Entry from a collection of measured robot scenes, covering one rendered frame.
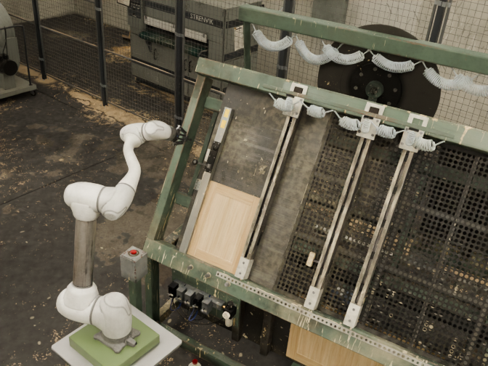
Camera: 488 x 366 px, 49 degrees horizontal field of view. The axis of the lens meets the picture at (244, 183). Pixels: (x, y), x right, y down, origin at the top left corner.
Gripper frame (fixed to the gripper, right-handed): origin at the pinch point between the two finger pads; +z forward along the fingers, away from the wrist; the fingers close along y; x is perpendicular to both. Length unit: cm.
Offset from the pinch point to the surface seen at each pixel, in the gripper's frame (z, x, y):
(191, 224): 12, 15, 50
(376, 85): 52, 88, -68
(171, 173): 10.6, -9.7, 24.8
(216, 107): 19.1, 2.5, -24.8
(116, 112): 302, -294, 3
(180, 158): 11.5, -7.0, 13.7
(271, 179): 12, 56, 7
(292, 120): 8, 58, -29
